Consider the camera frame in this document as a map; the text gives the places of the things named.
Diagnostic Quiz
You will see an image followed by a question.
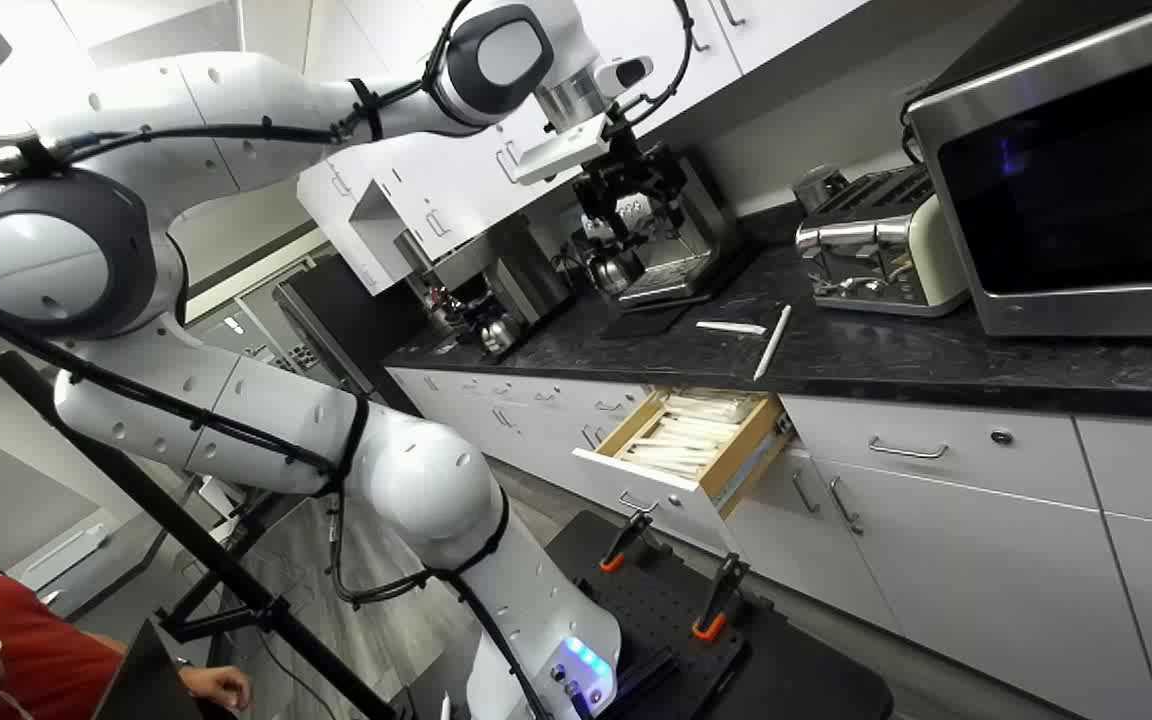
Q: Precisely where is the dark laptop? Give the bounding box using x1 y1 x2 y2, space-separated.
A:
94 618 212 720

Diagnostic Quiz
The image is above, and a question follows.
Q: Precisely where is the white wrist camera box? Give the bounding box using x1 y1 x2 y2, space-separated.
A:
494 124 611 189

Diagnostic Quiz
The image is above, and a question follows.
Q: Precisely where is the cream and chrome toaster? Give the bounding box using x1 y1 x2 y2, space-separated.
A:
794 163 972 321

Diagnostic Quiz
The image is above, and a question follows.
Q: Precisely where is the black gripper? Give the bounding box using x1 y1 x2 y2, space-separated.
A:
589 115 690 255

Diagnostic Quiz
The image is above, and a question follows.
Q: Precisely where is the stainless steel microwave oven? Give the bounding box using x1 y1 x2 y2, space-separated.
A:
900 0 1152 345

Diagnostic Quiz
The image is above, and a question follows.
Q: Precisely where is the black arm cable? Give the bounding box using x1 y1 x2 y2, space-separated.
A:
0 0 702 720

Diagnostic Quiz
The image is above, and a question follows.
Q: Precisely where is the person's bare hand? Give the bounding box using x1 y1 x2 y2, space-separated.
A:
178 662 258 717

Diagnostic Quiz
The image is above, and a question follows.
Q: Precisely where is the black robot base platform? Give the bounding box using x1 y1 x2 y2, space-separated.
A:
542 509 896 720

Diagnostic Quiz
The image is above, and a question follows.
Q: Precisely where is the white drawer front with handle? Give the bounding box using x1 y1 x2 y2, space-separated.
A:
779 392 1106 512

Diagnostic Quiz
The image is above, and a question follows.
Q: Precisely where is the person in red shirt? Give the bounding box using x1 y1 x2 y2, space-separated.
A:
0 557 130 720

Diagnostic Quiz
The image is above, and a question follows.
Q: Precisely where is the pale utensils pile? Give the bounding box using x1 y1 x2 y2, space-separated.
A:
615 392 769 485

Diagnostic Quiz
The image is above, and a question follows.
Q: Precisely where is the narrow white cabinet door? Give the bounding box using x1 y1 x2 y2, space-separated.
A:
715 444 896 627

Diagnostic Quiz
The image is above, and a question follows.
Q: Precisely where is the white drinking straw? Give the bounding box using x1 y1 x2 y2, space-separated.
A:
693 317 773 341
749 301 795 384

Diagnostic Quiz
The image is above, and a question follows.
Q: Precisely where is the black tripod pole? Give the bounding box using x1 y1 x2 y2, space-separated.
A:
0 349 399 720

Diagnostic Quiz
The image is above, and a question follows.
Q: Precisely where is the white baseboard heater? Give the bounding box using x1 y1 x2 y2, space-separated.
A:
6 509 143 619

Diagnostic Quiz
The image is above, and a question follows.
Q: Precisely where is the orange black bar clamp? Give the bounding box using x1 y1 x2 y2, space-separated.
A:
596 509 662 580
685 549 751 649

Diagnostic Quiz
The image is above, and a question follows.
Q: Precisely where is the open wooden drawer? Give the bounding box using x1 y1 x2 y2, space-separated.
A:
569 384 795 521

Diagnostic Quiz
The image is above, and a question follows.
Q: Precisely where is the wide white cabinet door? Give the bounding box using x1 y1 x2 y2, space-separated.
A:
854 462 1152 720

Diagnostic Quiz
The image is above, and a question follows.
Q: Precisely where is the white lower cabinet run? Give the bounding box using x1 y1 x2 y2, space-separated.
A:
387 364 740 557

